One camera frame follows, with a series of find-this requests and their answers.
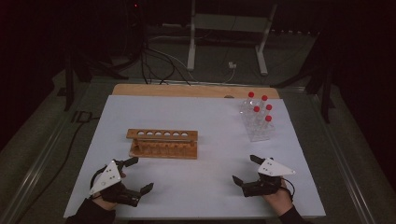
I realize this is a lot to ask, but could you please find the black stand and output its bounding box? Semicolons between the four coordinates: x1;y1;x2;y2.
270;31;337;124
64;50;130;112

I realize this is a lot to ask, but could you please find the clear acrylic test tube rack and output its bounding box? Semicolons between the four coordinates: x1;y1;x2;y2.
239;96;276;143

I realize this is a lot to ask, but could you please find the white table sheet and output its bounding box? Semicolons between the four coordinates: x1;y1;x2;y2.
63;94;327;219

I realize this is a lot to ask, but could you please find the black cable bundle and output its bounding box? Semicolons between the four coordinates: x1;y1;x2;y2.
139;43;191;86

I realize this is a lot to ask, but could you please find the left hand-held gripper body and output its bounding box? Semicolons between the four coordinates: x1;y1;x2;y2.
89;160;142;208

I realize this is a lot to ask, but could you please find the dark power strip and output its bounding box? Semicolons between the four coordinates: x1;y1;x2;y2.
270;28;320;35

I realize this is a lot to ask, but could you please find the person's left hand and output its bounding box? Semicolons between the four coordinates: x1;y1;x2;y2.
92;192;118;212

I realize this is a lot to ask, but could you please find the black floor cable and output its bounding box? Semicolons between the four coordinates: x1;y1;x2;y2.
18;116;101;218

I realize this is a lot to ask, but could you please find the white cable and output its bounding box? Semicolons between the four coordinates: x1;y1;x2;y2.
148;35;237;86

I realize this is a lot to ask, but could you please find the grey metal stand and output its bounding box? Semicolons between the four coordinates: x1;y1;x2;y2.
186;0;278;77

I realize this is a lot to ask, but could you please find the person's right hand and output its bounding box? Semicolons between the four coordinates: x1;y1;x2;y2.
262;178;294;217

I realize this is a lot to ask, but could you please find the aluminium frame rail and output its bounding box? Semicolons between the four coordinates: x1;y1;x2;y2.
307;90;377;224
0;80;94;224
90;77;312;91

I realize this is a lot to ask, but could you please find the wooden test tube rack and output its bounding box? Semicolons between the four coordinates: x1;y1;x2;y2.
125;128;199;161

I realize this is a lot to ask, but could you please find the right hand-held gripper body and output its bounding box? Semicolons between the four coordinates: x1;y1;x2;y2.
242;157;296;198

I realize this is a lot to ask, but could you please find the left hand-held gripper cable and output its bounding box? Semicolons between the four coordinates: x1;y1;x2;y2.
89;166;108;200

